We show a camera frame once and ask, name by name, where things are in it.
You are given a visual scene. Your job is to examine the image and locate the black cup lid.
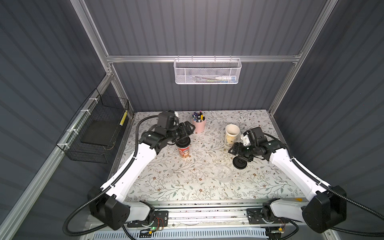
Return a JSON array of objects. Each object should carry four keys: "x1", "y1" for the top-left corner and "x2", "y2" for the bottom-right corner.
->
[
  {"x1": 233, "y1": 156, "x2": 248, "y2": 170},
  {"x1": 176, "y1": 137, "x2": 191, "y2": 149}
]

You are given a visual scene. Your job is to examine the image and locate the red patterned paper cup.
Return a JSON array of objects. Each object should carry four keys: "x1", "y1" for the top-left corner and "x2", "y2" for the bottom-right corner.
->
[{"x1": 177, "y1": 146, "x2": 190, "y2": 158}]

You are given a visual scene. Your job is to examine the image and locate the beige patterned paper cup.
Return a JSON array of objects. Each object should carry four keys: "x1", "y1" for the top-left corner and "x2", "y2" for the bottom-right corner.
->
[{"x1": 225, "y1": 124, "x2": 240, "y2": 146}]

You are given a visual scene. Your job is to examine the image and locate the clear leak-proof film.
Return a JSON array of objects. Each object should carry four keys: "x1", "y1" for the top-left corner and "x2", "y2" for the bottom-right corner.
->
[{"x1": 214, "y1": 165, "x2": 233, "y2": 183}]

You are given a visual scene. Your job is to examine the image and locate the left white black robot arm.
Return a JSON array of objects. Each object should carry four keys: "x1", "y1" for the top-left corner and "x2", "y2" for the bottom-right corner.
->
[{"x1": 63, "y1": 110, "x2": 196, "y2": 237}]

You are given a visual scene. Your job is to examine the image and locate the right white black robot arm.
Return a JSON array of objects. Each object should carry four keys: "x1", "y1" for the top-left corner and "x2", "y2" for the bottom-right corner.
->
[{"x1": 229, "y1": 127, "x2": 384, "y2": 238}]

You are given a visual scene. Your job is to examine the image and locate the pink pen holder cup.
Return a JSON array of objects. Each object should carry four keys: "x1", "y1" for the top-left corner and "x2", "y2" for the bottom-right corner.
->
[{"x1": 192, "y1": 119, "x2": 206, "y2": 134}]

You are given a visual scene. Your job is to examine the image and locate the marker in white basket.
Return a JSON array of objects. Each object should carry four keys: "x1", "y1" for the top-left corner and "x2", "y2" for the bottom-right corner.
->
[{"x1": 215, "y1": 76, "x2": 237, "y2": 83}]

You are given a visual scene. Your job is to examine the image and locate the white wire mesh basket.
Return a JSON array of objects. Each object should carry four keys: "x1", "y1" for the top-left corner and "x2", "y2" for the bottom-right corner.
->
[{"x1": 173, "y1": 57, "x2": 242, "y2": 85}]

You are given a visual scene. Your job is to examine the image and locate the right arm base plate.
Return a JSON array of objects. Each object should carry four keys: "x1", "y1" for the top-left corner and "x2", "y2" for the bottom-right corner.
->
[{"x1": 247, "y1": 207, "x2": 289, "y2": 225}]

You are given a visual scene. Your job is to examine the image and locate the black wire basket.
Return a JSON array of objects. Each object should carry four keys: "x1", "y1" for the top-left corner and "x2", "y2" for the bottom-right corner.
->
[{"x1": 57, "y1": 90, "x2": 130, "y2": 164}]

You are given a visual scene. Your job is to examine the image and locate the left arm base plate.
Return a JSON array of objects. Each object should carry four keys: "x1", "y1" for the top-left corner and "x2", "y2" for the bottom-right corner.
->
[{"x1": 126, "y1": 211, "x2": 169, "y2": 228}]

